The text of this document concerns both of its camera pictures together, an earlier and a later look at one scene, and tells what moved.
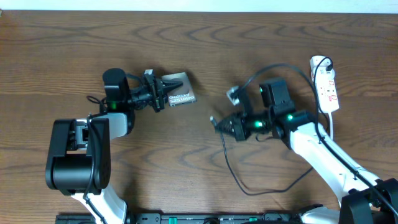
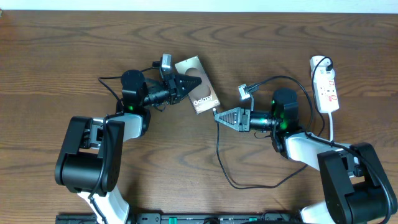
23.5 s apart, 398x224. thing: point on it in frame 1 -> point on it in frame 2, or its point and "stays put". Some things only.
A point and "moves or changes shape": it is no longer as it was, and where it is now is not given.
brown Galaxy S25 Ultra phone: [182, 94] moves or changes shape
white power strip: [325, 83] stays put
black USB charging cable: [301, 177] -> [329, 67]
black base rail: [160, 218] stays put
